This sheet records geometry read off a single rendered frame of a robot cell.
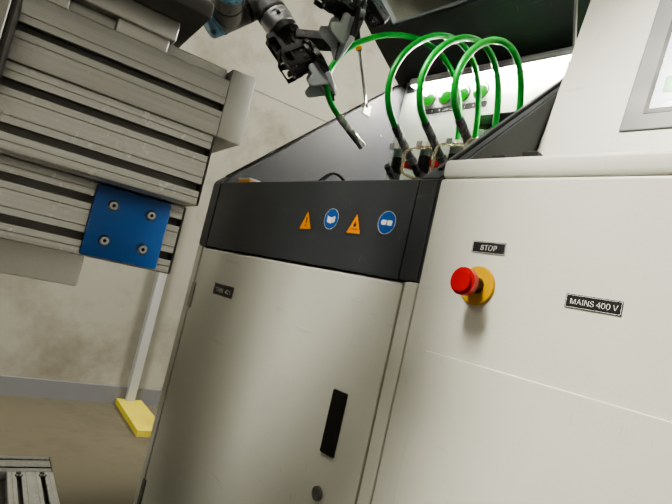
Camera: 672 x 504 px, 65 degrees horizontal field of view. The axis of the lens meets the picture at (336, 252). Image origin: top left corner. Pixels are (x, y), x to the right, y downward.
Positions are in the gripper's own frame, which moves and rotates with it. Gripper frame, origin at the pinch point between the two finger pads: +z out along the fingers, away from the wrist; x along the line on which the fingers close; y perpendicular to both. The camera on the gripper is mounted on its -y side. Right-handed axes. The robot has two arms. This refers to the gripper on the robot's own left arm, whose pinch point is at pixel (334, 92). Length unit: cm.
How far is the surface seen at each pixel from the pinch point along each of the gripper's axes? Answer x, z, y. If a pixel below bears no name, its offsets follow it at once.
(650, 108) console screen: 44, 45, -23
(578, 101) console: 34, 37, -22
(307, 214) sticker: 14.7, 26.6, 25.9
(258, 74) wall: -145, -95, -39
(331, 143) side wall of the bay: -25.1, 1.9, -2.6
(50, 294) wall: -145, -37, 102
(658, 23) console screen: 43, 33, -37
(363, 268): 27, 42, 26
